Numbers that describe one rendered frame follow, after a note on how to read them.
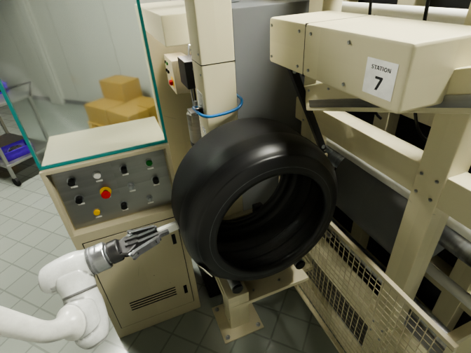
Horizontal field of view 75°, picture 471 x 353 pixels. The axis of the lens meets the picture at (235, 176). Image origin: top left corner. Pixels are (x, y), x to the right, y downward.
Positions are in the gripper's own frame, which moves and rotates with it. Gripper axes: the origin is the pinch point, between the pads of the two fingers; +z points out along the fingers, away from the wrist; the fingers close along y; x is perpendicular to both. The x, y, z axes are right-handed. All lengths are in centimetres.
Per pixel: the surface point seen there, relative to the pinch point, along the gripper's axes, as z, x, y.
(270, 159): 35.8, -19.5, -11.9
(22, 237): -136, 102, 188
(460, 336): 67, 32, -59
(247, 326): 18, 123, 24
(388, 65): 58, -45, -31
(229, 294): 11.3, 36.3, -8.7
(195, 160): 16.5, -18.6, 4.8
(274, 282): 31, 45, -7
